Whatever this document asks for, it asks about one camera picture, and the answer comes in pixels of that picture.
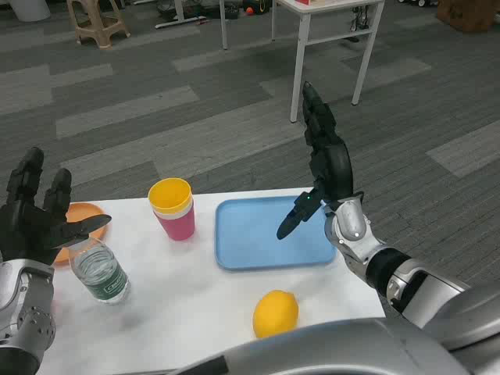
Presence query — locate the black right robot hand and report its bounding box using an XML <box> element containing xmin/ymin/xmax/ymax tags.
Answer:
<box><xmin>276</xmin><ymin>80</ymin><xmax>355</xmax><ymax>241</ymax></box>

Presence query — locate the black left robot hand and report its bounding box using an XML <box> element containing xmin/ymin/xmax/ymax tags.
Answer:
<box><xmin>0</xmin><ymin>146</ymin><xmax>113</xmax><ymax>267</ymax></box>

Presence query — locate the yellow lemon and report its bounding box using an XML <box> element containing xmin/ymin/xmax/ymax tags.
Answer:
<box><xmin>252</xmin><ymin>289</ymin><xmax>300</xmax><ymax>339</ymax></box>

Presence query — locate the orange plastic plate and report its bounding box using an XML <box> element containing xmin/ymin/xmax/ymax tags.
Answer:
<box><xmin>52</xmin><ymin>202</ymin><xmax>111</xmax><ymax>267</ymax></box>

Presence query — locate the clear water bottle green label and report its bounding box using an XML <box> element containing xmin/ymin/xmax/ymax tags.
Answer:
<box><xmin>69</xmin><ymin>235</ymin><xmax>131</xmax><ymax>305</ymax></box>

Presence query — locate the light blue plastic tray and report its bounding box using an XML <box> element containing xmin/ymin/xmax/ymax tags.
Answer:
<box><xmin>215</xmin><ymin>195</ymin><xmax>338</xmax><ymax>272</ymax></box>

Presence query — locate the yellow plastic cup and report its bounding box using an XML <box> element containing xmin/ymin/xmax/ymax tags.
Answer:
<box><xmin>148</xmin><ymin>177</ymin><xmax>193</xmax><ymax>215</ymax></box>

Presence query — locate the pink plastic cup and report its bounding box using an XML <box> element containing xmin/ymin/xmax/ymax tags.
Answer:
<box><xmin>155</xmin><ymin>205</ymin><xmax>196</xmax><ymax>241</ymax></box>

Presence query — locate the white plastic cup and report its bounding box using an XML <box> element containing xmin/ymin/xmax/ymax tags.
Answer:
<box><xmin>152</xmin><ymin>202</ymin><xmax>195</xmax><ymax>220</ymax></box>

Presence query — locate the silver robot chest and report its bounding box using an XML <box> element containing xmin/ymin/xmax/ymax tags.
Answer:
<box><xmin>159</xmin><ymin>316</ymin><xmax>500</xmax><ymax>375</ymax></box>

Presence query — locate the white desk leg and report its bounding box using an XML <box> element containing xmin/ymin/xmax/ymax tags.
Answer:
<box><xmin>219</xmin><ymin>0</ymin><xmax>229</xmax><ymax>51</ymax></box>

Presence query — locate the brown cardboard box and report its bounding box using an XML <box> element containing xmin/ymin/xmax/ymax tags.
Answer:
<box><xmin>436</xmin><ymin>0</ymin><xmax>498</xmax><ymax>34</ymax></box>

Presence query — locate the beige plastic stool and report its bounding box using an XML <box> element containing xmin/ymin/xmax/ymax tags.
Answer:
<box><xmin>65</xmin><ymin>0</ymin><xmax>132</xmax><ymax>50</ymax></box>

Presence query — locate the white round bin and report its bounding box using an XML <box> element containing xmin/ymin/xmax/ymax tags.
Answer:
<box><xmin>14</xmin><ymin>0</ymin><xmax>52</xmax><ymax>23</ymax></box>

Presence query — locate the white metal frame table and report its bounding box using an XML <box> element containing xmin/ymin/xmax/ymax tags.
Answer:
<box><xmin>271</xmin><ymin>0</ymin><xmax>386</xmax><ymax>123</ymax></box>

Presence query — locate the white desk foot frame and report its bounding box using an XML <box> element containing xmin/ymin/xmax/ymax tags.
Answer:
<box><xmin>155</xmin><ymin>0</ymin><xmax>207</xmax><ymax>30</ymax></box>

